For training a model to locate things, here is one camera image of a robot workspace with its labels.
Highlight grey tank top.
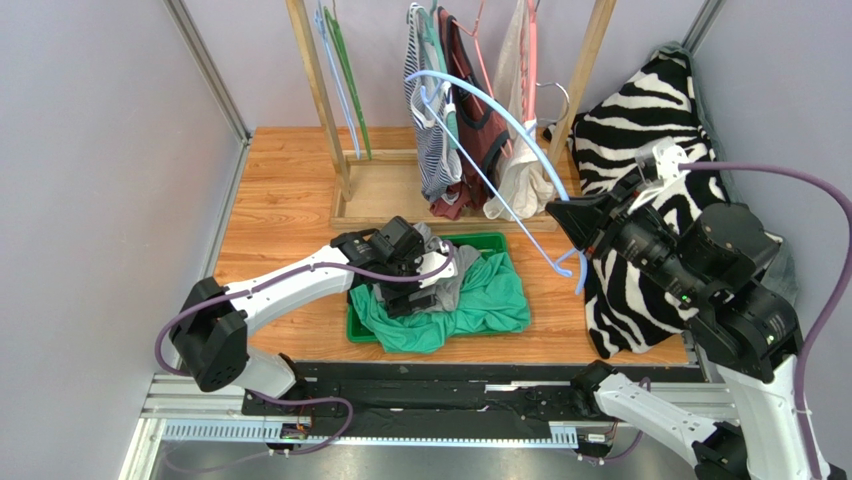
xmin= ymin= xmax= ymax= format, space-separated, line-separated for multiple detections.
xmin=372 ymin=245 xmax=481 ymax=318

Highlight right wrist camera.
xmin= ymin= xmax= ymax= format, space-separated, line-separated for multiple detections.
xmin=628 ymin=137 xmax=689 ymax=214

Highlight thin blue wire hanger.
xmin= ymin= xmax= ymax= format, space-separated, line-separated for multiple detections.
xmin=314 ymin=1 xmax=361 ymax=160

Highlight green velvet hanger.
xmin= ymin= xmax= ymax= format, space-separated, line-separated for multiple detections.
xmin=323 ymin=3 xmax=373 ymax=160

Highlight green tank top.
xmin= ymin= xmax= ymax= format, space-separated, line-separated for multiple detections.
xmin=350 ymin=252 xmax=532 ymax=354

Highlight thin pink wire hanger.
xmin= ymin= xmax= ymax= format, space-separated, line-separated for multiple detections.
xmin=452 ymin=0 xmax=494 ymax=97

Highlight teal plastic hanger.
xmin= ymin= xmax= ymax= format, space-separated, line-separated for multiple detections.
xmin=411 ymin=3 xmax=459 ymax=139

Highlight blue striped tank top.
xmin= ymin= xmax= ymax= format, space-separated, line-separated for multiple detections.
xmin=403 ymin=2 xmax=462 ymax=203

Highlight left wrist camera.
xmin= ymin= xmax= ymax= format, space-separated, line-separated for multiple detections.
xmin=416 ymin=240 xmax=459 ymax=289

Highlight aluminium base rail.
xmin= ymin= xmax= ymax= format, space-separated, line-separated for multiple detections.
xmin=119 ymin=359 xmax=740 ymax=480

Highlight pink plastic hanger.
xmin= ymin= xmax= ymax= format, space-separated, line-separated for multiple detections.
xmin=521 ymin=0 xmax=538 ymax=122

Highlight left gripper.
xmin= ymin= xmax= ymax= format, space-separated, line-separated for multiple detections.
xmin=379 ymin=244 xmax=436 ymax=320

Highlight light blue plastic hanger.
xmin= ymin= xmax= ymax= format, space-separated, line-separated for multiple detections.
xmin=403 ymin=69 xmax=588 ymax=295

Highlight green plastic tray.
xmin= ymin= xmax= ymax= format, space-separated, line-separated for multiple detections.
xmin=346 ymin=232 xmax=509 ymax=344

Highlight zebra print blanket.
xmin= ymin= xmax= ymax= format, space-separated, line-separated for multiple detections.
xmin=543 ymin=42 xmax=800 ymax=359

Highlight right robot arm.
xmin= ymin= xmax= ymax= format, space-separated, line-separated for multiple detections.
xmin=546 ymin=176 xmax=845 ymax=479

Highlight wooden clothes rack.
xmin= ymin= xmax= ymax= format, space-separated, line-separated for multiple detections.
xmin=286 ymin=1 xmax=616 ymax=234

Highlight white tank top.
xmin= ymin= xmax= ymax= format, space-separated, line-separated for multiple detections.
xmin=483 ymin=1 xmax=555 ymax=221

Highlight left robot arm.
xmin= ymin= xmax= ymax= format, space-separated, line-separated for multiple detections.
xmin=161 ymin=216 xmax=459 ymax=398

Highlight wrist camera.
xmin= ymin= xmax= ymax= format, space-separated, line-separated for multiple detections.
xmin=628 ymin=137 xmax=689 ymax=214
xmin=416 ymin=240 xmax=459 ymax=289

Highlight maroon printed tank top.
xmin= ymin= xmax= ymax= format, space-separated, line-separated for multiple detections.
xmin=430 ymin=7 xmax=509 ymax=220

